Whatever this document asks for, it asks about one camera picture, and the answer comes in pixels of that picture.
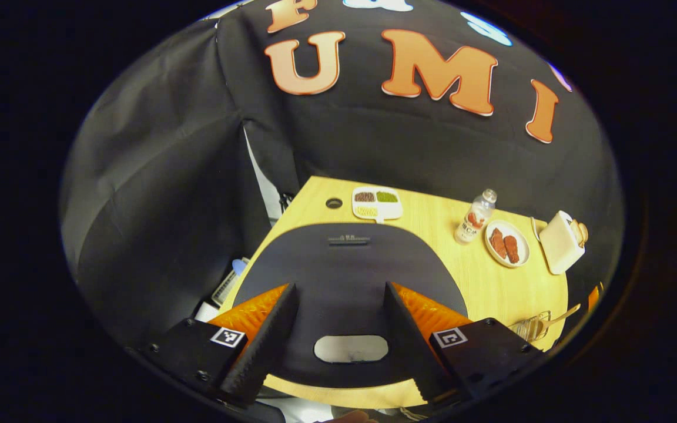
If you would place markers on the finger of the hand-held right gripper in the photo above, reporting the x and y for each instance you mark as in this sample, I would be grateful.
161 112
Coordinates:
595 296

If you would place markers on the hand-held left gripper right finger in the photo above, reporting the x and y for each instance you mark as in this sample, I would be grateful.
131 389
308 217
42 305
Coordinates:
412 358

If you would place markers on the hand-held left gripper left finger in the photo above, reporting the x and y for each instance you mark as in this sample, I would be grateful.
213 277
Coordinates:
268 352

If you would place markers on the wooden spoon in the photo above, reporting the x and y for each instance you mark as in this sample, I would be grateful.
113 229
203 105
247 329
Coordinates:
562 317

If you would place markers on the black rice cooker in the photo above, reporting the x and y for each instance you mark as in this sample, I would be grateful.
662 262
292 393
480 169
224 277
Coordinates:
344 264

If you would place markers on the white toaster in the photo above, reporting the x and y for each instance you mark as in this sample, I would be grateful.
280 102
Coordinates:
559 244

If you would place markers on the toast bread slice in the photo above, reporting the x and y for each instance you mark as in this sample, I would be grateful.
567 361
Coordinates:
580 232

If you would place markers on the white floor device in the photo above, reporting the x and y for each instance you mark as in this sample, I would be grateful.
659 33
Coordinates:
227 285

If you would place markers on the white round plate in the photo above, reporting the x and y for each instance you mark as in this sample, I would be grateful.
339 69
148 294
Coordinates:
522 242

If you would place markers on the red meat piece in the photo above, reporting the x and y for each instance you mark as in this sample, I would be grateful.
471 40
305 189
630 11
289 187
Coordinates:
511 249
498 242

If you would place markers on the clear plastic drink bottle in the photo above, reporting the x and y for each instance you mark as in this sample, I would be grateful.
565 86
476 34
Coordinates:
472 220

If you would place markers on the white divided bean dish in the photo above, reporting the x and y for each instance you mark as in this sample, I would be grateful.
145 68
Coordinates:
376 202

